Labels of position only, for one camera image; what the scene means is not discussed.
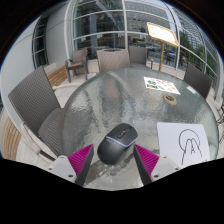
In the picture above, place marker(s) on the white printed mouse pad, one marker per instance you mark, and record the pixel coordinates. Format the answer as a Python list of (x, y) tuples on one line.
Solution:
[(168, 136)]

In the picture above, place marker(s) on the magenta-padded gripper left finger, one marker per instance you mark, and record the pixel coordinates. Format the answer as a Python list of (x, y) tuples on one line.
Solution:
[(80, 160)]

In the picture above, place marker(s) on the gold menu display stand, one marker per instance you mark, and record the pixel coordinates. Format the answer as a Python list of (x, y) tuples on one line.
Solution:
[(162, 33)]

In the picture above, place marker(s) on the colourful printed menu sheet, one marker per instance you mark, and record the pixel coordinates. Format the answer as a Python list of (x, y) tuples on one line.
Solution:
[(161, 85)]

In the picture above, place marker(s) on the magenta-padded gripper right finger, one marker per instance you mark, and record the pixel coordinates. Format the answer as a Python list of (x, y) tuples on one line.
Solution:
[(146, 160)]

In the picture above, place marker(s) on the dark grey computer mouse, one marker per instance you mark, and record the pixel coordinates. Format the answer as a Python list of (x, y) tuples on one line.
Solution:
[(115, 146)]

